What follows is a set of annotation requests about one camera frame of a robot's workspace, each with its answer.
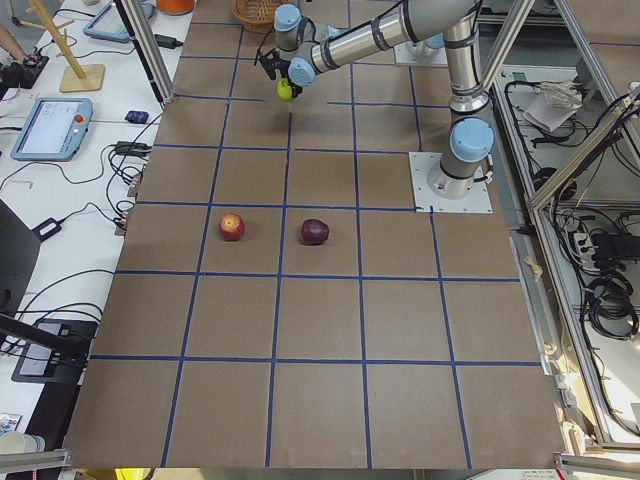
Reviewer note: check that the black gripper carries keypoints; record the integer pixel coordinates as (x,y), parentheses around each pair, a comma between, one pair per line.
(295,90)

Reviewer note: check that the green apple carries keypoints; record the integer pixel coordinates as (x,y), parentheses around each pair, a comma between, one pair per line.
(284,90)

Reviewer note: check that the dark red apple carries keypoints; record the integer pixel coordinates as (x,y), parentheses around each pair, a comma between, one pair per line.
(314,232)

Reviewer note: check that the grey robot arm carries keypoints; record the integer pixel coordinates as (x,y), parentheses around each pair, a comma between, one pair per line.
(305,49)

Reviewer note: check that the woven wicker basket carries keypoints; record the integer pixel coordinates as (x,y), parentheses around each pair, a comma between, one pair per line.
(256,16)

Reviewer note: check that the black power adapter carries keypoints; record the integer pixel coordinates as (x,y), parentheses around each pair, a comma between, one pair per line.
(167,42)

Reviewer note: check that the orange bucket with lid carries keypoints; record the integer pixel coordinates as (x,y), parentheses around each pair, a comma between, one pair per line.
(175,7)

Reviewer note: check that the small blue device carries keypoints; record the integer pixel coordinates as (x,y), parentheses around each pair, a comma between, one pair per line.
(137,117)

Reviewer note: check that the red yellow apple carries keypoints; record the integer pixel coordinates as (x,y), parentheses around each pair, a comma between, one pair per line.
(231,227)

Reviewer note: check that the far teach pendant tablet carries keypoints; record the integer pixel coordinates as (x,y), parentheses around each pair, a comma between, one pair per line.
(108,25)

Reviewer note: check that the teach pendant tablet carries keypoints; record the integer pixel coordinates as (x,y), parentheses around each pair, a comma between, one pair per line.
(54,130)
(108,25)

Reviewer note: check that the wooden mug tree stand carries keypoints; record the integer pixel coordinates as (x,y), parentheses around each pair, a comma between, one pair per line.
(76,77)

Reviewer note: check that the near teach pendant tablet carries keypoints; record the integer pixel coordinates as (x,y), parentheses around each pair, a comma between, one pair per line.
(54,130)

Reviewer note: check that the aluminium frame post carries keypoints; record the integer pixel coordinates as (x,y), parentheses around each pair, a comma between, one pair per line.
(144,42)

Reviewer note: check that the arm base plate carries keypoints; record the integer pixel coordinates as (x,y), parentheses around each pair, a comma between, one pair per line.
(435,192)

